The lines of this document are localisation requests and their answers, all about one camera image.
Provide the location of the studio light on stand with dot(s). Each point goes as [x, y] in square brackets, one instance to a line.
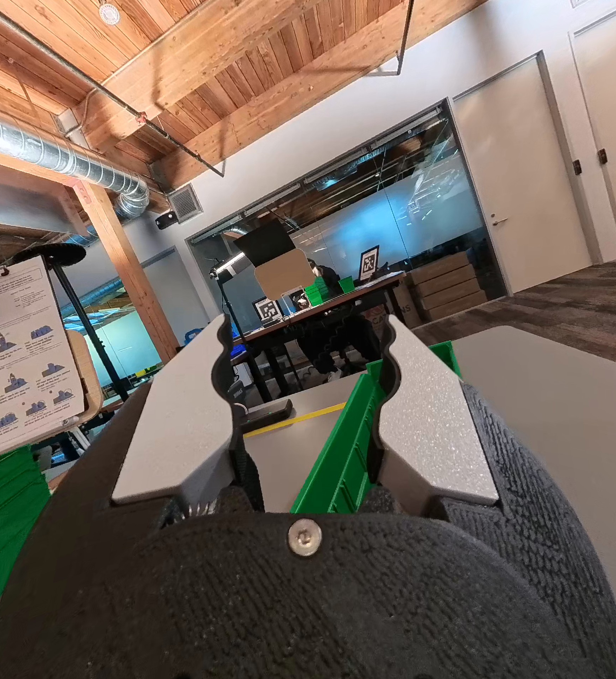
[228, 265]

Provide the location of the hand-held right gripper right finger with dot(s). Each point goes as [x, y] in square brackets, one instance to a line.
[430, 424]

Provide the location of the black photo flag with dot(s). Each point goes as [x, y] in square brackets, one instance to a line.
[265, 244]

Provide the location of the black wall camera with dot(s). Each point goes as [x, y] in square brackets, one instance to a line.
[165, 220]

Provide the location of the wooden backing board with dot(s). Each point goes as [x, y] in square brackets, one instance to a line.
[87, 371]

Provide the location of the white ceiling detector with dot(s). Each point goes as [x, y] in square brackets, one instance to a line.
[109, 13]

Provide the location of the wall vent grille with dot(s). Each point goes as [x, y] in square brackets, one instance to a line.
[184, 203]

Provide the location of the black sprinkler pipe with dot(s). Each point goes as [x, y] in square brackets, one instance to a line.
[139, 114]

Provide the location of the glass partition wall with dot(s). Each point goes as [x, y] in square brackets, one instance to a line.
[419, 212]

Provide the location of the black labelled box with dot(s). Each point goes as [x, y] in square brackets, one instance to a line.
[241, 395]

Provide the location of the printed instruction sheet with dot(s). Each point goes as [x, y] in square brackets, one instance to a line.
[21, 345]

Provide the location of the black charger box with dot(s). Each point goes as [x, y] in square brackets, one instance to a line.
[270, 414]

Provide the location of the wooden support post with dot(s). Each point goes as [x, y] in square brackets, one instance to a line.
[127, 276]

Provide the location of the green plastic bin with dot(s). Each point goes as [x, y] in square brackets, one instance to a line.
[347, 285]
[316, 294]
[0, 520]
[334, 456]

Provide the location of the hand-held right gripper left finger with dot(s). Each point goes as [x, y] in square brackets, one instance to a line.
[180, 424]

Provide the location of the fiducial marker sign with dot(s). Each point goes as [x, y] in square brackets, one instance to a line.
[268, 312]
[369, 263]

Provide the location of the black ceiling rod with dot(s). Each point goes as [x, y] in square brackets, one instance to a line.
[404, 37]

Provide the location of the silver air duct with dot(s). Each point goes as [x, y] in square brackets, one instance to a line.
[48, 154]

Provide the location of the wooden work table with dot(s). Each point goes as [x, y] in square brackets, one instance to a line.
[334, 302]

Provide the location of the black tripod stand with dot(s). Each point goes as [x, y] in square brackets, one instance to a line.
[48, 254]

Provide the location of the blue plastic tote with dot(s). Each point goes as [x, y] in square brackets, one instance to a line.
[191, 337]
[239, 353]

